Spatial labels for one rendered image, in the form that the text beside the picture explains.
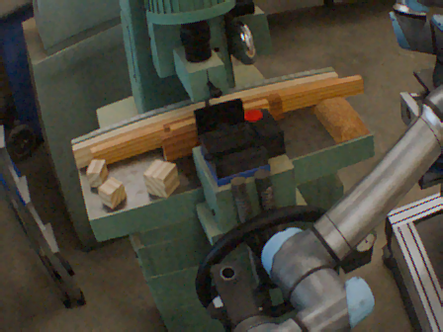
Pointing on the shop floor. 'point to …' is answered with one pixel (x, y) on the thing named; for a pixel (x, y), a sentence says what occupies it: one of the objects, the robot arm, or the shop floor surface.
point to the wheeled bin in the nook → (18, 80)
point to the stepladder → (44, 238)
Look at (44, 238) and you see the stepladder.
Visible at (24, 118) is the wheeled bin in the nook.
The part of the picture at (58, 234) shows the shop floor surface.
